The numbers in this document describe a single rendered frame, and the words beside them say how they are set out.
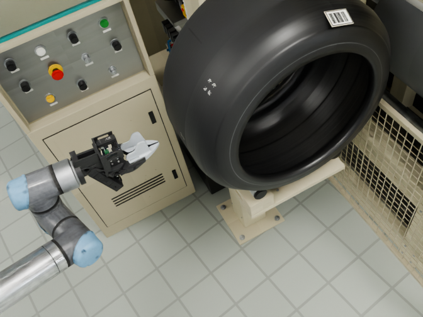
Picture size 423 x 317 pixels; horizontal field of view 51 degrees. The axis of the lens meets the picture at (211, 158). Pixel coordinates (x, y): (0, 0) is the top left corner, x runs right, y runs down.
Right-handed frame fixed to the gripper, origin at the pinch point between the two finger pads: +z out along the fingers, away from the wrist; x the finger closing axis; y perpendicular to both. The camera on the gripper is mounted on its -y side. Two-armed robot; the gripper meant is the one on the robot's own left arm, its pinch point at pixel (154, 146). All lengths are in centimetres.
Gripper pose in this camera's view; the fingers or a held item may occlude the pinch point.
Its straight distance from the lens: 113.1
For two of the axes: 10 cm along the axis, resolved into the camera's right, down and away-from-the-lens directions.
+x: -4.5, -6.7, 5.9
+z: 8.9, -3.8, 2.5
